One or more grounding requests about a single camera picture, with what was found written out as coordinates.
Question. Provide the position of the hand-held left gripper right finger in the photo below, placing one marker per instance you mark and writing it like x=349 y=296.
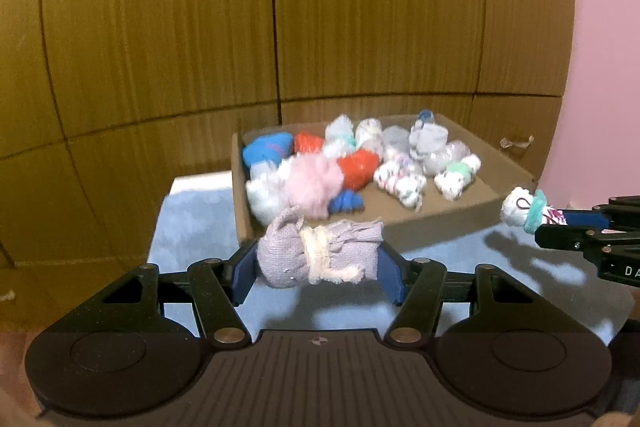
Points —
x=391 y=274

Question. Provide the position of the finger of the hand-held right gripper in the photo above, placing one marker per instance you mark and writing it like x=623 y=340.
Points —
x=600 y=213
x=565 y=238

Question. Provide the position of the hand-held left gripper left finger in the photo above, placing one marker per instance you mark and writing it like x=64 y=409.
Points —
x=245 y=274

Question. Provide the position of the white sock teal cuff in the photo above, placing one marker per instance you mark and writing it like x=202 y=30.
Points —
x=520 y=209

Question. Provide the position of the lilac sock with lace cuff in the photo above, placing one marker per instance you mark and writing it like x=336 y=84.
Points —
x=320 y=252

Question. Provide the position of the shallow cardboard box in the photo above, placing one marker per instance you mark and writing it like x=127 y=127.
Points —
x=450 y=222

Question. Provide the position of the large white sock bundle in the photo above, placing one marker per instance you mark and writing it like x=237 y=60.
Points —
x=265 y=197

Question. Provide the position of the royal blue sock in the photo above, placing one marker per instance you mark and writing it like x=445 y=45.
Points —
x=345 y=202

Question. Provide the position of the white floral sock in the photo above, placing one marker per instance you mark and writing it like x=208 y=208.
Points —
x=392 y=172

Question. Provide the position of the orange red sock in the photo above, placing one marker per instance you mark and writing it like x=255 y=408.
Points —
x=310 y=142
x=357 y=169

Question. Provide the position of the pink fluffy sock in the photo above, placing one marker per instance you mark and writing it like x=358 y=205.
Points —
x=312 y=184

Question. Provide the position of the white mint green sock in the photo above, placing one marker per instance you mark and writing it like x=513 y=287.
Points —
x=457 y=174

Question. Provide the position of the light blue sock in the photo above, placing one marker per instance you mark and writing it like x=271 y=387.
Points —
x=267 y=147

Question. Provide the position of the small white sock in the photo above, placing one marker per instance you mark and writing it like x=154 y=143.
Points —
x=337 y=151

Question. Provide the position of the grey sock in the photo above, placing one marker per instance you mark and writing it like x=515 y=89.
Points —
x=397 y=139

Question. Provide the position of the white sock blue trim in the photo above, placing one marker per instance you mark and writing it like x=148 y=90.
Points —
x=427 y=136

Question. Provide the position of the white fluffy sock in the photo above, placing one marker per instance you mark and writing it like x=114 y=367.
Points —
x=340 y=131

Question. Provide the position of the blue towel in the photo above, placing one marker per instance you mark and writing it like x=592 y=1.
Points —
x=200 y=227

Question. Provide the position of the wooden wardrobe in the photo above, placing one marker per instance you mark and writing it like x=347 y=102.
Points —
x=200 y=7

